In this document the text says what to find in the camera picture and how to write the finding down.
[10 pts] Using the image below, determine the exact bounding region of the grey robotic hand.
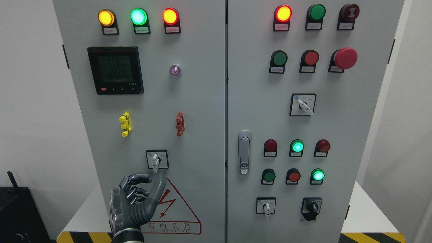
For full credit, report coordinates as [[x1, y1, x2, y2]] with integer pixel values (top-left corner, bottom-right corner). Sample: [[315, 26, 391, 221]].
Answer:
[[110, 171, 166, 234]]

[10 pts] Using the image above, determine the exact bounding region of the white rotary selector switch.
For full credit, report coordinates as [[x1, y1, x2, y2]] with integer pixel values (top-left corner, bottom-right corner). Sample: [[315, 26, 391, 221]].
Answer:
[[145, 150, 169, 173]]

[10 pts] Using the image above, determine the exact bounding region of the yellow indicator light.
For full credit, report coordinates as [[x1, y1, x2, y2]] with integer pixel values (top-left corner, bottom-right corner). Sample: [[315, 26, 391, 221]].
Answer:
[[98, 9, 119, 35]]

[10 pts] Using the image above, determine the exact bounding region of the red electric warning sticker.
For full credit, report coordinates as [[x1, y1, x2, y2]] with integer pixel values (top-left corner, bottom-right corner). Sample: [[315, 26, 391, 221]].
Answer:
[[141, 178, 201, 234]]

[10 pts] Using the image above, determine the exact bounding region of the yellow terminal connector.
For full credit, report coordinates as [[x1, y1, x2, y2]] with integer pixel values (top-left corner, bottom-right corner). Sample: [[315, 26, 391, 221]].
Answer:
[[119, 112, 132, 137]]

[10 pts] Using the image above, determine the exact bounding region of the red terminal connector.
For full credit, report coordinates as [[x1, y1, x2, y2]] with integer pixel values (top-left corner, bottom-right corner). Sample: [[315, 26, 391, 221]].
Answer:
[[175, 112, 185, 137]]

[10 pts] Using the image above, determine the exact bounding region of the black box with antenna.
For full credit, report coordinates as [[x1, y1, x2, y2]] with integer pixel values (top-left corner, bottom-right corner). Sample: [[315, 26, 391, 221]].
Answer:
[[0, 171, 51, 243]]

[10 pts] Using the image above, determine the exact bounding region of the left grey cabinet door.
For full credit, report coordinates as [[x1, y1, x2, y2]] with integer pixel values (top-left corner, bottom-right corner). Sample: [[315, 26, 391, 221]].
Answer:
[[53, 0, 226, 243]]

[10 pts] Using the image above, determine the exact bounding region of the grey cabinet door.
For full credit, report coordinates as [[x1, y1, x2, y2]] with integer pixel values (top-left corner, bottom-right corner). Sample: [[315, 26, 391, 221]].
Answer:
[[226, 0, 404, 243], [53, 0, 226, 243]]

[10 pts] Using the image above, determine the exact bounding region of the white rotary selector lower right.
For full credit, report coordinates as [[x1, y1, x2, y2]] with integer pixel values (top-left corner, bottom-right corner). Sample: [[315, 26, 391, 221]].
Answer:
[[256, 197, 276, 216]]

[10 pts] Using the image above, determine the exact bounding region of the white rotary selector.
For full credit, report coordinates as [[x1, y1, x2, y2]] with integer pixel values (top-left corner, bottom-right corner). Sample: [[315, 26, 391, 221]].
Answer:
[[290, 93, 317, 116], [256, 197, 276, 216]]

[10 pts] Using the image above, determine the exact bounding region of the black digital power meter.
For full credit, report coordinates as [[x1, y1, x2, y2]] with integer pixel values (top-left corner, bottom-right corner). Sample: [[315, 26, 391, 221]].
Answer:
[[87, 46, 144, 95]]

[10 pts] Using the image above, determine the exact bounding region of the green push button lower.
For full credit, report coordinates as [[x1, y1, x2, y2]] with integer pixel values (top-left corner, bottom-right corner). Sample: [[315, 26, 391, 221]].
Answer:
[[261, 168, 276, 185]]

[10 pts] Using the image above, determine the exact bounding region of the green push button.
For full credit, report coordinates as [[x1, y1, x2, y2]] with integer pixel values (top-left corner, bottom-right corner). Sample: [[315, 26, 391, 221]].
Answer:
[[261, 168, 276, 185], [304, 4, 326, 31]]

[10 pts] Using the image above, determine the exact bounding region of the clear small lamp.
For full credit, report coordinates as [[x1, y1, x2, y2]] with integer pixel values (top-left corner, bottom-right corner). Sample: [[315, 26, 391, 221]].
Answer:
[[169, 64, 182, 77]]

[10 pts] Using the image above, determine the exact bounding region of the dark red indicator left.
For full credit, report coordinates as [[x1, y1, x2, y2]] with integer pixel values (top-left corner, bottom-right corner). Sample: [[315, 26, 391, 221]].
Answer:
[[263, 139, 278, 157]]

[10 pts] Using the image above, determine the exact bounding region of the dark red indicator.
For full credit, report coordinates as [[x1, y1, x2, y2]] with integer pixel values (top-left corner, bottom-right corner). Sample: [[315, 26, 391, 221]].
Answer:
[[314, 139, 331, 158], [263, 139, 278, 157]]

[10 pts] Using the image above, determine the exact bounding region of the red push button lower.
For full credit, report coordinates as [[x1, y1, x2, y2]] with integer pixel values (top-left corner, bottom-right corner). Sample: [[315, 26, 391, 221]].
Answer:
[[286, 168, 301, 185]]

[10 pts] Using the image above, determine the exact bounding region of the lit green indicator middle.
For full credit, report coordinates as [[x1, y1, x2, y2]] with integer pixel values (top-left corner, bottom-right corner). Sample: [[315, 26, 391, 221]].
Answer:
[[289, 139, 304, 157]]

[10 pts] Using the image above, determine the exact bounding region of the lit green button lower right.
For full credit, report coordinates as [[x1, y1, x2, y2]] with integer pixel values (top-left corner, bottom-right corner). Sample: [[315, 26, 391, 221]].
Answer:
[[309, 168, 325, 185]]

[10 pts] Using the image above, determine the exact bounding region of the green indicator light top left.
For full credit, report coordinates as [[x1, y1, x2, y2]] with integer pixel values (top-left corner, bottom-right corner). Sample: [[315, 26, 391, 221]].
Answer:
[[130, 8, 151, 34]]

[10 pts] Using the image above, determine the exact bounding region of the red indicator light top left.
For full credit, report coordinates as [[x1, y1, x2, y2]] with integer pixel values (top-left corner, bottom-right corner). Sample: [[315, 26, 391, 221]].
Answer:
[[162, 7, 181, 34]]

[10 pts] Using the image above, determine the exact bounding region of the white rotary selector upper right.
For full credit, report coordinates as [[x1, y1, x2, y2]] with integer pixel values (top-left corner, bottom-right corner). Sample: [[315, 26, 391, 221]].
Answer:
[[290, 93, 317, 116]]

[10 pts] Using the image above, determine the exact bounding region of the dark red indicator right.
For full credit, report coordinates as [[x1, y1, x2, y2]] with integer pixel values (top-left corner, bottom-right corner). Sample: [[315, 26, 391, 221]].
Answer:
[[314, 139, 331, 158]]

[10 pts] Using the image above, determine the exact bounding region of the green push button second row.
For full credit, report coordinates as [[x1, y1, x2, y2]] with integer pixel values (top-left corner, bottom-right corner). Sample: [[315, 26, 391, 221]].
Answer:
[[269, 50, 288, 74]]

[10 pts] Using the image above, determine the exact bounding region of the right grey cabinet door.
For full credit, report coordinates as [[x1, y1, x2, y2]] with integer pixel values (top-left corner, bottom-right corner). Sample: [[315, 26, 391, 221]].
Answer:
[[226, 0, 404, 243]]

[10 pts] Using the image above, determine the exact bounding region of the red push button second row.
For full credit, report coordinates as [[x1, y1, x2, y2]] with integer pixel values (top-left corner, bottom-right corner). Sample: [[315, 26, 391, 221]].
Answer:
[[299, 50, 319, 73]]

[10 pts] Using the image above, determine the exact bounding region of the white platform with hazard stripes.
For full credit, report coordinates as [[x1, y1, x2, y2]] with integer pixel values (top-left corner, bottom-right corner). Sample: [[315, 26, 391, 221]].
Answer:
[[56, 183, 406, 243]]

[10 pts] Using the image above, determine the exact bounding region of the red lit indicator right door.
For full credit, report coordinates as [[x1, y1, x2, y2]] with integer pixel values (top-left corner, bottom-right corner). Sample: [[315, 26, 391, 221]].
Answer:
[[273, 5, 293, 32]]

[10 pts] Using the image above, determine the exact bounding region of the red emergency stop mushroom button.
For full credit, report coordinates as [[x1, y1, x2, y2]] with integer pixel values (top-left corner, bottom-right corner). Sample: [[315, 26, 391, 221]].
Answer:
[[328, 47, 358, 73]]

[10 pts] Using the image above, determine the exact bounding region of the green push button top right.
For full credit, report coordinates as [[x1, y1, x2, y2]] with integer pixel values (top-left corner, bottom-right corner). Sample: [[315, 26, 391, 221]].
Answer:
[[304, 4, 326, 31]]

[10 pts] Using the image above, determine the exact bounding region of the red buzzer alarm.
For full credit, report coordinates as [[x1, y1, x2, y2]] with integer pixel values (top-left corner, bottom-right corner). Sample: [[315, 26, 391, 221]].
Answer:
[[336, 4, 360, 31]]

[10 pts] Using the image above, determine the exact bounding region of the silver door lock handle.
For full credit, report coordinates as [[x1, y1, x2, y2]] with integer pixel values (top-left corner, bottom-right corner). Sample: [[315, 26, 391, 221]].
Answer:
[[238, 130, 251, 175]]

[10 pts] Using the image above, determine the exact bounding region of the black rotary knob switch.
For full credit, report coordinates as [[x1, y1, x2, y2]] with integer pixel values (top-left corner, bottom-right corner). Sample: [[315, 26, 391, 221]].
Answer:
[[301, 197, 322, 221]]

